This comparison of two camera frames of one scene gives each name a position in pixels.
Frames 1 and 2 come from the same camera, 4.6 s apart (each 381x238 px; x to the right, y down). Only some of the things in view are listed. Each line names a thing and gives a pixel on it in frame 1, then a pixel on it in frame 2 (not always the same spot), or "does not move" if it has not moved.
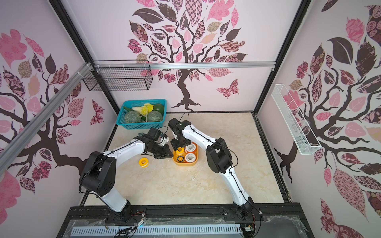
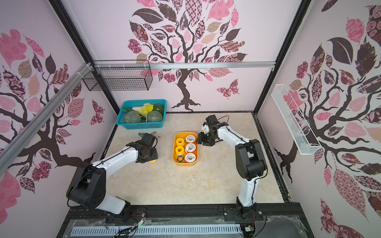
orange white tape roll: [190, 148] does not move
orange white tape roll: [190, 157] does not move
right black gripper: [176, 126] → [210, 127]
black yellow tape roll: [180, 158] does not move
